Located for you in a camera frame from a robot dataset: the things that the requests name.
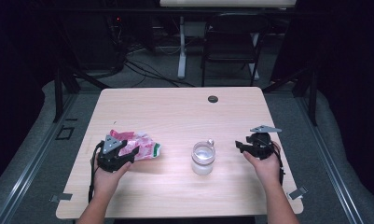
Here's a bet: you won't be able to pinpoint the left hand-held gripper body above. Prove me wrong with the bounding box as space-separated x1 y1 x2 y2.
95 133 127 173

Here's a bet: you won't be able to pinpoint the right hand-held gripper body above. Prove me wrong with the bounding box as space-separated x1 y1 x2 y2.
245 124 283 161

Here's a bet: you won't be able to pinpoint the pink white plastic bag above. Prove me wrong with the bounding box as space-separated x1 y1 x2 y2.
109 129 161 161

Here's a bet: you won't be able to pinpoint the clear glass jar with handle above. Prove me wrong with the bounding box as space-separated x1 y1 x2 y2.
191 138 216 176

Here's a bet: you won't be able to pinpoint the person's left hand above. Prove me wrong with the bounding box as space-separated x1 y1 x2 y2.
92 155 133 199

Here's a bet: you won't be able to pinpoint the person's right hand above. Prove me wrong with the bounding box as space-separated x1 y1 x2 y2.
242 143 282 188

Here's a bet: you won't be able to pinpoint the grey tape tab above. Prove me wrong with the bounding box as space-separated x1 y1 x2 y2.
286 186 309 201
49 192 74 203

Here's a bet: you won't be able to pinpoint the black metal stand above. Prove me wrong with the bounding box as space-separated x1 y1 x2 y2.
262 64 319 127
52 62 111 123

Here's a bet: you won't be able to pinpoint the dark computer cabinet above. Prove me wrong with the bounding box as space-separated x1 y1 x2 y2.
66 12 124 71

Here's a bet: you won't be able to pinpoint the black folding chair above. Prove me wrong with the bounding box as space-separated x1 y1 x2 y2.
201 12 271 88

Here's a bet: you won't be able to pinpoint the grey box under desk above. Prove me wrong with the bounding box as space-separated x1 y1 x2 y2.
184 21 207 38

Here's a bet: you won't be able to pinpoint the white desk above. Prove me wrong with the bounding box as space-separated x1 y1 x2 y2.
159 0 297 81

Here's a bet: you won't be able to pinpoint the left hand-held gripper black cable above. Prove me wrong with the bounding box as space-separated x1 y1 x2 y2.
88 141 105 203

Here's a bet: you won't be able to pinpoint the hand-held gripper black cable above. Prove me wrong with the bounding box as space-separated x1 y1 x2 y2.
88 141 105 203
270 141 285 187

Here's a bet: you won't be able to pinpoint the right hand-held gripper black cable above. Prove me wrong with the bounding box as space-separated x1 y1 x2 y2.
270 141 285 187

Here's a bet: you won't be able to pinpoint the black floor cables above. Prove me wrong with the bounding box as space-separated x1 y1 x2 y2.
120 57 196 89

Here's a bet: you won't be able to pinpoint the aluminium floor rail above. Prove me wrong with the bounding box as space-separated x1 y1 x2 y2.
298 94 365 224
0 92 78 224

